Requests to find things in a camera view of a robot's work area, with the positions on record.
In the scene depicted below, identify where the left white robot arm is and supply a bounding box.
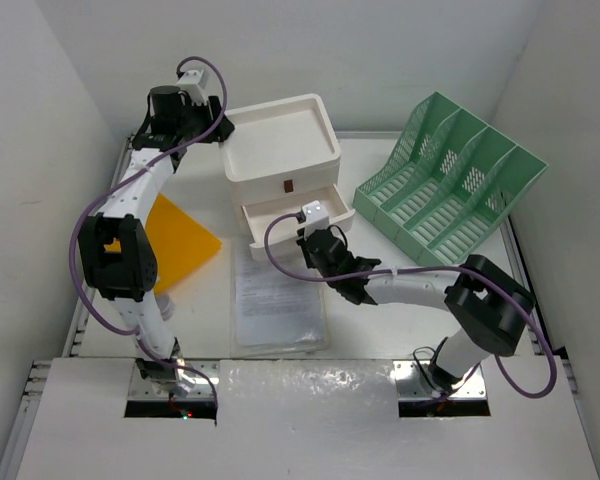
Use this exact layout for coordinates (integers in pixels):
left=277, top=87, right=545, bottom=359
left=77, top=85, right=234, bottom=386

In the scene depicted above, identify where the green file organizer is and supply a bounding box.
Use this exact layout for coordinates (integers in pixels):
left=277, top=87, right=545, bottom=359
left=353, top=92, right=548, bottom=266

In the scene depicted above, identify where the purple cable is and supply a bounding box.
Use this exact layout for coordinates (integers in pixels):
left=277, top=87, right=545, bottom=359
left=68, top=55, right=229, bottom=401
left=263, top=212, right=558, bottom=401

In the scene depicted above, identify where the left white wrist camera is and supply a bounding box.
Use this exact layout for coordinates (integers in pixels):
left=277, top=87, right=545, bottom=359
left=176, top=68, right=209, bottom=105

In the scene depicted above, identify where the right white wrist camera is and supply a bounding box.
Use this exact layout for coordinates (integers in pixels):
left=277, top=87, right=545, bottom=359
left=301, top=200, right=330, bottom=238

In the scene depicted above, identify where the white drawer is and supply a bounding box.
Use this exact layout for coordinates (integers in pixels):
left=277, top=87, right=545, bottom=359
left=239, top=182, right=357, bottom=261

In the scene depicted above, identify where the yellow plastic folder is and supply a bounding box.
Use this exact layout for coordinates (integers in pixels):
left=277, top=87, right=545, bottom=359
left=145, top=194, right=222, bottom=295

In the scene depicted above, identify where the white drawer cabinet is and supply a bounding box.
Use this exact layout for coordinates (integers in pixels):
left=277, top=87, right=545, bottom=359
left=220, top=94, right=341, bottom=225

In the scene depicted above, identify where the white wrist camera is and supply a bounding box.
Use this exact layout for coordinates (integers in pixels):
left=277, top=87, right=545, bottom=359
left=176, top=68, right=209, bottom=105
left=301, top=200, right=330, bottom=238

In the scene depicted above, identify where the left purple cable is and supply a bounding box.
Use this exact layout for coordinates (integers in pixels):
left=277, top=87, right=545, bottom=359
left=68, top=55, right=229, bottom=401

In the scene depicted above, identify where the clear document sleeve with papers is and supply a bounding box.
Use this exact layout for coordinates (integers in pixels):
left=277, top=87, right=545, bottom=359
left=230, top=237, right=329, bottom=358

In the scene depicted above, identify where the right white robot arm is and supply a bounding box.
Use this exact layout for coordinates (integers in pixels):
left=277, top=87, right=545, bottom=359
left=297, top=229, right=536, bottom=395

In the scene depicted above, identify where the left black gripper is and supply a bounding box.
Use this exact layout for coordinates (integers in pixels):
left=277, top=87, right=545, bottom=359
left=177, top=97, right=234, bottom=145

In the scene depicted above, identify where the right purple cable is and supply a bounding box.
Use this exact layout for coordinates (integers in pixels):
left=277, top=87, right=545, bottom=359
left=263, top=212, right=558, bottom=401

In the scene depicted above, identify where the white foam board cover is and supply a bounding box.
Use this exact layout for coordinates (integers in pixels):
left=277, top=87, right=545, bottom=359
left=18, top=357, right=597, bottom=479

